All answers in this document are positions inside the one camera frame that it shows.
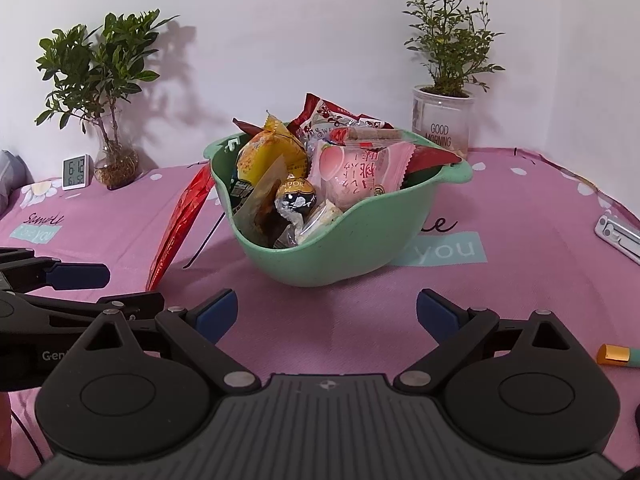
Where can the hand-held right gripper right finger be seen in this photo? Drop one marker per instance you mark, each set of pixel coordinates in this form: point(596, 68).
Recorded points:
point(437, 310)

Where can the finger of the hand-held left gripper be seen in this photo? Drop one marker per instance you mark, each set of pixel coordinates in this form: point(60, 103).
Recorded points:
point(135, 302)
point(80, 275)

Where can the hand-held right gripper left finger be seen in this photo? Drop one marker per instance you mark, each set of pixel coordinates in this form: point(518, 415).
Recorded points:
point(217, 310)

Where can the large red foil snack bag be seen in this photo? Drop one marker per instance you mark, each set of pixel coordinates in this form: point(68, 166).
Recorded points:
point(180, 225)

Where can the brown snack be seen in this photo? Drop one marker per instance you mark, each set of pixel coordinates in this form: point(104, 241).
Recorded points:
point(262, 212)

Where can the green plastic bowl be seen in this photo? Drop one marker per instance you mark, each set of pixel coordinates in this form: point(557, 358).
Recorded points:
point(340, 250)

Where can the white nougat clear packet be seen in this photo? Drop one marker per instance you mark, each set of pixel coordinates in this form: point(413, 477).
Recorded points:
point(320, 220)

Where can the foil ball candy clear wrapper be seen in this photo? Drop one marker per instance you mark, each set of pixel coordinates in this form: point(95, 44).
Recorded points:
point(295, 197)

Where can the red packet with gold lettering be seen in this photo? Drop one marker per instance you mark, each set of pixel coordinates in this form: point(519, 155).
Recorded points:
point(430, 157)

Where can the pink peach snack packet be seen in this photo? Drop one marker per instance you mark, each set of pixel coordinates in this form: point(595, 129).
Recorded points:
point(360, 172)

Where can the yellow snack packet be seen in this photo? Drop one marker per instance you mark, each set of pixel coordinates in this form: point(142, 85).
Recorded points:
point(272, 152)

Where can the clear biscuit bar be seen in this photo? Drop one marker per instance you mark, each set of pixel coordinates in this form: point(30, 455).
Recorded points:
point(375, 135)

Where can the red packet with white picture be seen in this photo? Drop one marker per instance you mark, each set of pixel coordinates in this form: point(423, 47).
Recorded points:
point(325, 115)

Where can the white digital clock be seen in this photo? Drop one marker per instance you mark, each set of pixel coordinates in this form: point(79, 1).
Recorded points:
point(77, 171)

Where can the pink printed tablecloth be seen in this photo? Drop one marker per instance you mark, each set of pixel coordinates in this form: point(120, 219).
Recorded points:
point(325, 320)

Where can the blue-grey checked cloth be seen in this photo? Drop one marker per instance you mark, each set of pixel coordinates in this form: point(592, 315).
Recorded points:
point(7, 175)

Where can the teal pen with gold cap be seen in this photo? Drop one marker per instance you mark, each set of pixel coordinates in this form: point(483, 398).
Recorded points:
point(620, 355)

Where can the leafy plant in glass vase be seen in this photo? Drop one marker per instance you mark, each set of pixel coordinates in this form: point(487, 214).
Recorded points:
point(100, 60)

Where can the thin plant in white pot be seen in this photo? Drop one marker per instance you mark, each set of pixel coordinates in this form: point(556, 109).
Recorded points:
point(445, 40)

